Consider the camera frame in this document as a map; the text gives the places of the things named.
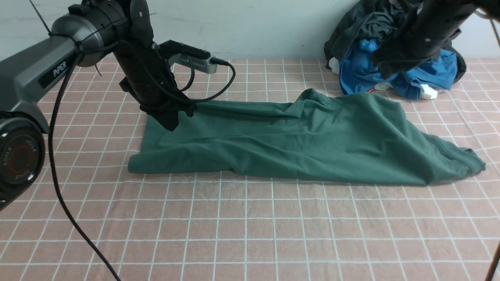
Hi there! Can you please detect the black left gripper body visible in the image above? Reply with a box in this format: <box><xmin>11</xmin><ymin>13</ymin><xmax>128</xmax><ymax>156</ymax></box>
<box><xmin>119</xmin><ymin>78</ymin><xmax>197</xmax><ymax>131</ymax></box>

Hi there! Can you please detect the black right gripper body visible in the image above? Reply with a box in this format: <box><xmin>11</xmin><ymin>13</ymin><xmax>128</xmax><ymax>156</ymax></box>
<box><xmin>371</xmin><ymin>43</ymin><xmax>426</xmax><ymax>79</ymax></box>

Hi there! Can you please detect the green long-sleeved shirt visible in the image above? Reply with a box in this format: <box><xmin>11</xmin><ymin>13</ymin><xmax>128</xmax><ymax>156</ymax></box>
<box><xmin>127</xmin><ymin>89</ymin><xmax>486</xmax><ymax>186</ymax></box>

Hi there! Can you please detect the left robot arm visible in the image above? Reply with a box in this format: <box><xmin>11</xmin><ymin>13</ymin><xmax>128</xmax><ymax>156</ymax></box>
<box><xmin>0</xmin><ymin>0</ymin><xmax>198</xmax><ymax>208</ymax></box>

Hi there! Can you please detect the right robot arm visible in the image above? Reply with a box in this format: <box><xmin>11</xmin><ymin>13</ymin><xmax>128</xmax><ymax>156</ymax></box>
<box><xmin>371</xmin><ymin>0</ymin><xmax>499</xmax><ymax>79</ymax></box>

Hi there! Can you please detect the blue crumpled garment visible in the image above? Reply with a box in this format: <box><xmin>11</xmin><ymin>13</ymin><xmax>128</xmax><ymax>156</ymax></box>
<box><xmin>339</xmin><ymin>38</ymin><xmax>459</xmax><ymax>100</ymax></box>

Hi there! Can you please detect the dark grey crumpled garment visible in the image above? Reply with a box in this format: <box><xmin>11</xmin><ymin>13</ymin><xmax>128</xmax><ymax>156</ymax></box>
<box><xmin>324</xmin><ymin>0</ymin><xmax>461</xmax><ymax>62</ymax></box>

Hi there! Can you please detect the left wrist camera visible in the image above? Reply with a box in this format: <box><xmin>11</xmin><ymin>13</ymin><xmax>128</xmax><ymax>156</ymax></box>
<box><xmin>158</xmin><ymin>40</ymin><xmax>230</xmax><ymax>74</ymax></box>

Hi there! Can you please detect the black left camera cable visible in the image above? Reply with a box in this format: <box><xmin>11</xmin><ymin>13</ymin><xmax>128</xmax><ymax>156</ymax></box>
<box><xmin>48</xmin><ymin>47</ymin><xmax>236</xmax><ymax>281</ymax></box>

